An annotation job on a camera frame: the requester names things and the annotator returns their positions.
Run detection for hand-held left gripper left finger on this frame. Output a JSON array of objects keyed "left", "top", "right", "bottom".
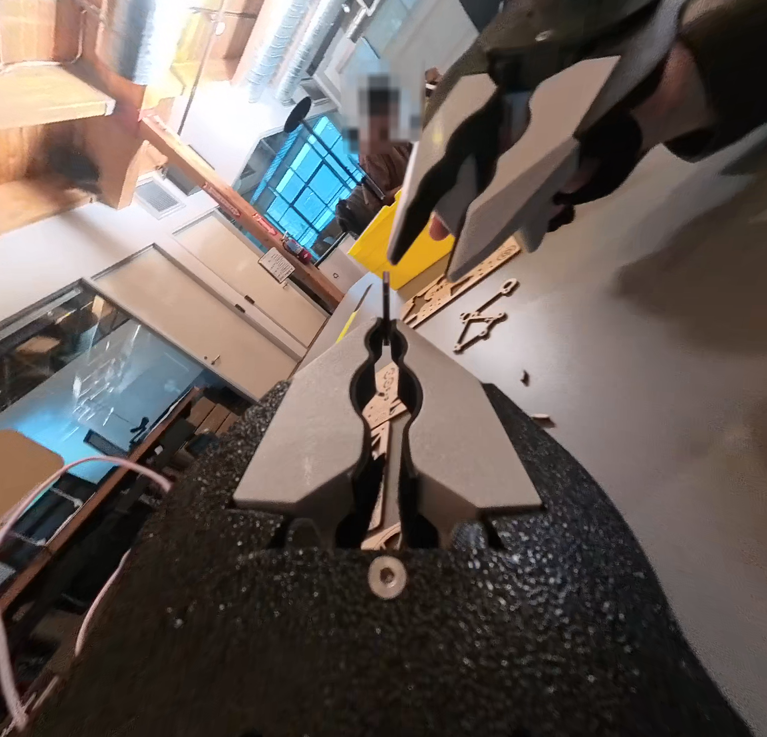
[{"left": 232, "top": 317, "right": 384, "bottom": 534}]

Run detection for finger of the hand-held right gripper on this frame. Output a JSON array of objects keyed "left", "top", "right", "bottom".
[
  {"left": 386, "top": 72, "right": 510, "bottom": 266},
  {"left": 446, "top": 54, "right": 622, "bottom": 283}
]

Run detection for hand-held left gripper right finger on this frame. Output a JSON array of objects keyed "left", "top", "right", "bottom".
[{"left": 383, "top": 324, "right": 543, "bottom": 549}]

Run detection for person's right forearm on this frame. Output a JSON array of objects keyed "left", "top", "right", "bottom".
[{"left": 665, "top": 0, "right": 767, "bottom": 163}]

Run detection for person's right hand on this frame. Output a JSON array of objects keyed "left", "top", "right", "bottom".
[{"left": 646, "top": 44, "right": 733, "bottom": 146}]

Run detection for wooden sheet with curved cutouts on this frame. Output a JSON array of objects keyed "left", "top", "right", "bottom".
[{"left": 364, "top": 361, "right": 409, "bottom": 429}]

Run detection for yellow plastic bin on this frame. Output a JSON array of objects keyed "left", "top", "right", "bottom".
[{"left": 348, "top": 189, "right": 456, "bottom": 289}]

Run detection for wooden linkage part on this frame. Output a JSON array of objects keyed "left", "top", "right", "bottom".
[{"left": 452, "top": 277, "right": 519, "bottom": 355}]

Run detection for large paned window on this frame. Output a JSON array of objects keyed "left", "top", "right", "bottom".
[{"left": 234, "top": 114, "right": 366, "bottom": 253}]

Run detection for black floor lamp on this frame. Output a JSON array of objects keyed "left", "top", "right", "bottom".
[{"left": 283, "top": 96, "right": 360, "bottom": 163}]

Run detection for wooden sheet with round holes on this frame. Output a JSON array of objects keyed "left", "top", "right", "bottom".
[{"left": 400, "top": 237, "right": 522, "bottom": 329}]

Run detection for white notice paper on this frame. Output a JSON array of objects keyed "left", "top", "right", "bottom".
[{"left": 259, "top": 249, "right": 296, "bottom": 283}]

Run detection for wooden pillar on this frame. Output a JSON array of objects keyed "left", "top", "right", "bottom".
[{"left": 141, "top": 117, "right": 345, "bottom": 313}]

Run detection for silver ventilation duct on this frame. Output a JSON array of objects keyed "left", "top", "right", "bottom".
[{"left": 240, "top": 0, "right": 384, "bottom": 103}]

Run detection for pink cable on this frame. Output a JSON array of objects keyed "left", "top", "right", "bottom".
[{"left": 0, "top": 456, "right": 175, "bottom": 732}]

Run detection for wall air vent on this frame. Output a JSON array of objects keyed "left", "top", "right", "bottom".
[{"left": 135, "top": 174, "right": 187, "bottom": 220}]

